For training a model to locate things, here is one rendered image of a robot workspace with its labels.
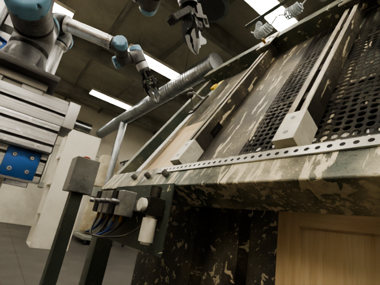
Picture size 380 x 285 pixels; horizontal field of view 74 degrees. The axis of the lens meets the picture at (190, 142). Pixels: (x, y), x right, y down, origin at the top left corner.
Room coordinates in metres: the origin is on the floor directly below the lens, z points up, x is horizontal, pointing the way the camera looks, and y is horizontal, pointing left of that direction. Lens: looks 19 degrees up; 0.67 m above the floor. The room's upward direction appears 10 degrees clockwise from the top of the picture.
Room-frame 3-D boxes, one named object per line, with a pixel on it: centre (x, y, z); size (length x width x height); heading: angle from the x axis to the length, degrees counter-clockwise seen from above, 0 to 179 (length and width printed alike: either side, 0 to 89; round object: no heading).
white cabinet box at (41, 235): (4.86, 2.13, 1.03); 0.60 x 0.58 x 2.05; 34
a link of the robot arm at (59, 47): (1.27, 0.87, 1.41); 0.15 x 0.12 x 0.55; 7
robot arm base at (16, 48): (0.73, 0.58, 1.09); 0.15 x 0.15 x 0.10
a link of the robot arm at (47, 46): (0.72, 0.58, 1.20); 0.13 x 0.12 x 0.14; 20
